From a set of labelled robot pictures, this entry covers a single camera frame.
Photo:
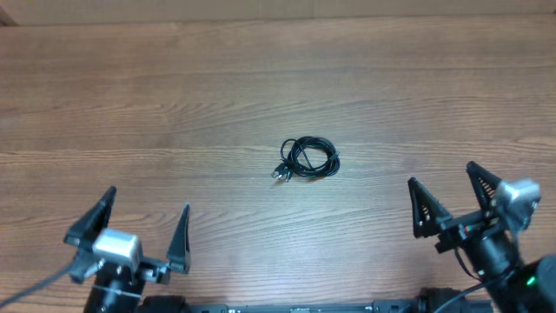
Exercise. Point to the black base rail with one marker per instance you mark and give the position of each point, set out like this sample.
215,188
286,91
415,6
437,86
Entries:
428,300

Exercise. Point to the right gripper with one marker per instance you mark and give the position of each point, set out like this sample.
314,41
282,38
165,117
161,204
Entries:
456,230

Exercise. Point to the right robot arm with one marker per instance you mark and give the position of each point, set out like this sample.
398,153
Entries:
486,242

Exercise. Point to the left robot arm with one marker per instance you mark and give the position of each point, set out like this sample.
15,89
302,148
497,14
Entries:
117,296

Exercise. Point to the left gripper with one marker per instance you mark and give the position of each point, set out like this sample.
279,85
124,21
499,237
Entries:
179,256

